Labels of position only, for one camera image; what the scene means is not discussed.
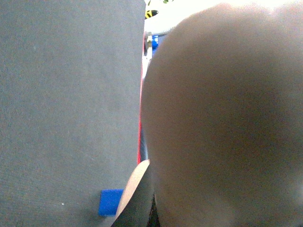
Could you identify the beige plastic dustpan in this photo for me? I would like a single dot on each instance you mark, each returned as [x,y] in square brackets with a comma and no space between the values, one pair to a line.
[222,113]

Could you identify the blue plastic block part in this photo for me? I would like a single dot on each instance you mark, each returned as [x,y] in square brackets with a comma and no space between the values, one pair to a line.
[109,201]

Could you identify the yellow black traffic post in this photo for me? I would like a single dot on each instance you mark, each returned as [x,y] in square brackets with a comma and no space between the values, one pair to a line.
[150,13]

